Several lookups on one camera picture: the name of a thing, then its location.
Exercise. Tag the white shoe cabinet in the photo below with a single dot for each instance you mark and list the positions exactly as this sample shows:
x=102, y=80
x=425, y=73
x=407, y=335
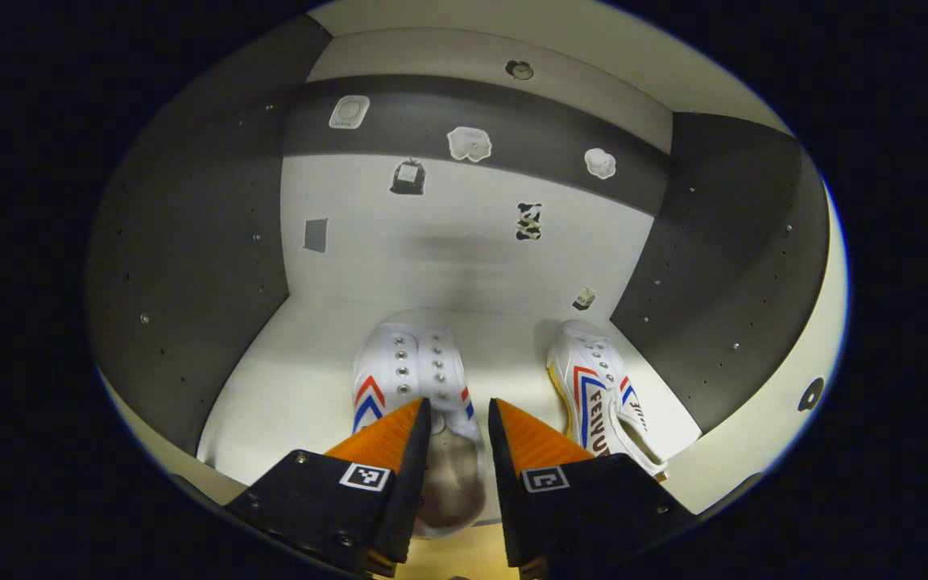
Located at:
x=448, y=266

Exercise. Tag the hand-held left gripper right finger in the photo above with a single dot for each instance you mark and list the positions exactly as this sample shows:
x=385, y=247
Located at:
x=504, y=483

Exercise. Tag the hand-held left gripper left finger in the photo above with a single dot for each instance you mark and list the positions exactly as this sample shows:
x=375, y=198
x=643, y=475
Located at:
x=412, y=483

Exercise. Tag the white canvas shoe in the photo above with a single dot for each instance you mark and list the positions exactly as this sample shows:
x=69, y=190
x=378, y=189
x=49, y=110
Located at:
x=593, y=379
x=416, y=362

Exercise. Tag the white cabinet door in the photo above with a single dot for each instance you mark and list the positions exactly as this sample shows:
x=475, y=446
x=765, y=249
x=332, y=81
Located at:
x=786, y=435
x=190, y=467

